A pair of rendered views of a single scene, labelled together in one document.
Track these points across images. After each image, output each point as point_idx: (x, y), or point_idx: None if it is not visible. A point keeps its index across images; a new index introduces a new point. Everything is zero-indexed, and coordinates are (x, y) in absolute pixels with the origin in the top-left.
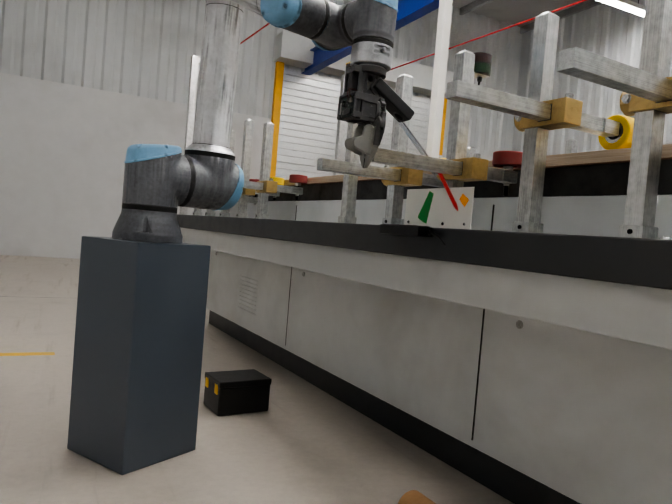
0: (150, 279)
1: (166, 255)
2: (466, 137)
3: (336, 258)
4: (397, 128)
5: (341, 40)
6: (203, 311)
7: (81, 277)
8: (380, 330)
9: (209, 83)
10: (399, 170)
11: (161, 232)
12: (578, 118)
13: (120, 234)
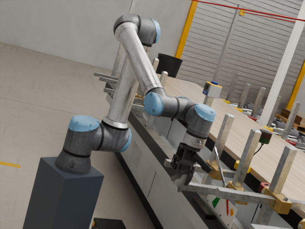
0: (68, 195)
1: (79, 182)
2: (244, 175)
3: (175, 186)
4: (218, 143)
5: (184, 121)
6: (93, 207)
7: (36, 177)
8: (193, 226)
9: (121, 89)
10: (211, 169)
11: (79, 169)
12: (287, 211)
13: (58, 165)
